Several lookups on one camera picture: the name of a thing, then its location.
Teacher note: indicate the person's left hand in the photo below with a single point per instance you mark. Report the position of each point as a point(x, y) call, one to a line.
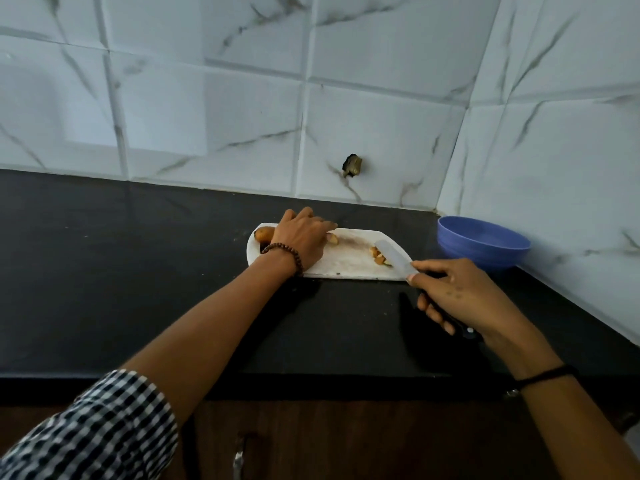
point(302, 237)

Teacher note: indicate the person's right hand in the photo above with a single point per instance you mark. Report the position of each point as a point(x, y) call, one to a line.
point(475, 299)

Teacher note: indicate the cut potato half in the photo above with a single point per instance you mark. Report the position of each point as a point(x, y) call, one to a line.
point(332, 239)

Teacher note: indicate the whole brown potato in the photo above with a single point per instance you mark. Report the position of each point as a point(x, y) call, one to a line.
point(264, 234)

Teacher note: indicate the white cutting board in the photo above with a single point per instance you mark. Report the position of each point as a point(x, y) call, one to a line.
point(350, 259)

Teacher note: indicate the blue plastic bowl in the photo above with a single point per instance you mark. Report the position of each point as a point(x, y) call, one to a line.
point(482, 244)

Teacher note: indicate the brown potato piece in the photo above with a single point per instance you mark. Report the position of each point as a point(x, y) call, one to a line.
point(374, 251)

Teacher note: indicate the steel kitchen knife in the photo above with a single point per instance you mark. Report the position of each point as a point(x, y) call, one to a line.
point(397, 257)

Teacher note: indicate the person's left forearm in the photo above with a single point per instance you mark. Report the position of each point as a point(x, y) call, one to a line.
point(210, 339)

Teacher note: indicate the person's right forearm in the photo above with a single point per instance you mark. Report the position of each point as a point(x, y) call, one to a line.
point(580, 429)

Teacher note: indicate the black wristband with charm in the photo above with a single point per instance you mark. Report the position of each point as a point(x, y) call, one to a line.
point(545, 374)

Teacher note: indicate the black white checkered shirt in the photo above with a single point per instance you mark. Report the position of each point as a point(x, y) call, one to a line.
point(90, 434)

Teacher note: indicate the brown wall pipe stub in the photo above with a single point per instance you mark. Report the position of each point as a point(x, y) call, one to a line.
point(352, 165)

